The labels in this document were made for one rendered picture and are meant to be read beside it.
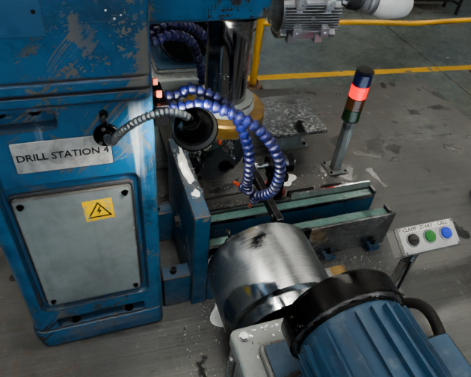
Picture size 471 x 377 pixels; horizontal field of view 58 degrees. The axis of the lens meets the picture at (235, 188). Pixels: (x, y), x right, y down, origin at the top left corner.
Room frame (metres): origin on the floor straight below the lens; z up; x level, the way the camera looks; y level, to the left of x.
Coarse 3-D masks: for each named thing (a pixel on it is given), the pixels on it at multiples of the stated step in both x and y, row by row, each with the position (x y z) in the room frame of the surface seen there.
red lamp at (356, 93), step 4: (352, 84) 1.32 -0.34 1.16; (352, 88) 1.31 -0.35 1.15; (356, 88) 1.30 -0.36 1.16; (360, 88) 1.29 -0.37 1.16; (368, 88) 1.30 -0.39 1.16; (352, 92) 1.30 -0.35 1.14; (356, 92) 1.29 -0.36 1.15; (360, 92) 1.29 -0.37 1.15; (364, 92) 1.29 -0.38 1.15; (352, 96) 1.30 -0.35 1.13; (356, 96) 1.29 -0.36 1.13; (360, 96) 1.29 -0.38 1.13; (364, 96) 1.30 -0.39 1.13; (360, 100) 1.29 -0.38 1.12
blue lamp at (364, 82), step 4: (356, 72) 1.31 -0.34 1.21; (356, 76) 1.31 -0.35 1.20; (360, 76) 1.30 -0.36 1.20; (364, 76) 1.29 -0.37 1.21; (368, 76) 1.29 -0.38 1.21; (372, 76) 1.30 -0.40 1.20; (356, 80) 1.30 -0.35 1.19; (360, 80) 1.29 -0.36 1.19; (364, 80) 1.29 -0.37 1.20; (368, 80) 1.29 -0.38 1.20; (356, 84) 1.30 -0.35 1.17; (360, 84) 1.29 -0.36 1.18; (364, 84) 1.29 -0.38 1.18; (368, 84) 1.29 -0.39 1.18; (364, 88) 1.29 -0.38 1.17
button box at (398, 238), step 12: (408, 228) 0.76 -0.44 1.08; (420, 228) 0.77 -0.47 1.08; (432, 228) 0.78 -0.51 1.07; (396, 240) 0.74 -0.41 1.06; (420, 240) 0.74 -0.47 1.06; (444, 240) 0.76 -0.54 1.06; (456, 240) 0.76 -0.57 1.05; (396, 252) 0.72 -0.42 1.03; (408, 252) 0.70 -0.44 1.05; (420, 252) 0.71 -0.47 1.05
